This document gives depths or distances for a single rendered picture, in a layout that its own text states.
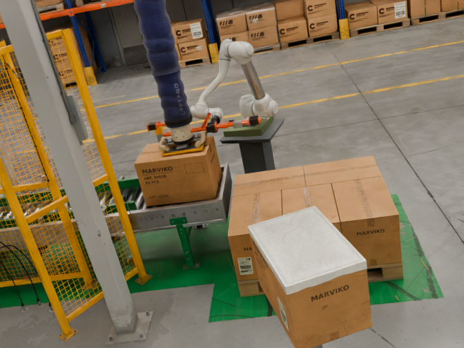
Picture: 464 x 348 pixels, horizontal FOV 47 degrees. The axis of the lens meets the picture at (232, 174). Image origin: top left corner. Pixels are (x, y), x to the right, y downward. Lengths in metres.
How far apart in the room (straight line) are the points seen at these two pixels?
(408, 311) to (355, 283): 1.28
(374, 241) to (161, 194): 1.73
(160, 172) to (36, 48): 1.56
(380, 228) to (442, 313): 0.67
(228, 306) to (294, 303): 1.57
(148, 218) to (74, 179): 1.08
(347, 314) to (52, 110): 2.01
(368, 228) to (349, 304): 1.24
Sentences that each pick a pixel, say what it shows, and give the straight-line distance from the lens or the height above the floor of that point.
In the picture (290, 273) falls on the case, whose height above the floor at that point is 1.02.
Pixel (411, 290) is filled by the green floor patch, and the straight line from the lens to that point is 4.00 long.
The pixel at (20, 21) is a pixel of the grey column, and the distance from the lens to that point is 3.23.
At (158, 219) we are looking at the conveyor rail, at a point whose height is 0.50.
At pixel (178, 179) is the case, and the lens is 4.30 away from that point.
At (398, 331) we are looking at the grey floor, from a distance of 3.70.
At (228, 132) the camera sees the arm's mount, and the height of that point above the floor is 0.79.
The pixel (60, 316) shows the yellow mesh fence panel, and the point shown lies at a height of 0.20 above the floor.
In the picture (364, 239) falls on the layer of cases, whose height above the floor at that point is 0.37.
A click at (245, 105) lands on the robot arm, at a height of 1.01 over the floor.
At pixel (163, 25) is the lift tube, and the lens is 4.05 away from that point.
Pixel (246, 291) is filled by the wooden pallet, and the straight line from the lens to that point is 4.07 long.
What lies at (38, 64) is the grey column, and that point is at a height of 2.01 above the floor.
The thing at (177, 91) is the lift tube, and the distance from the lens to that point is 4.15.
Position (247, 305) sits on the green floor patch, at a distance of 4.02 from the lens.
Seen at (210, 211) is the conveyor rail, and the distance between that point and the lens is 4.23.
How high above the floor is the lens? 2.52
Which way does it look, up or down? 25 degrees down
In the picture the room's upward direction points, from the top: 12 degrees counter-clockwise
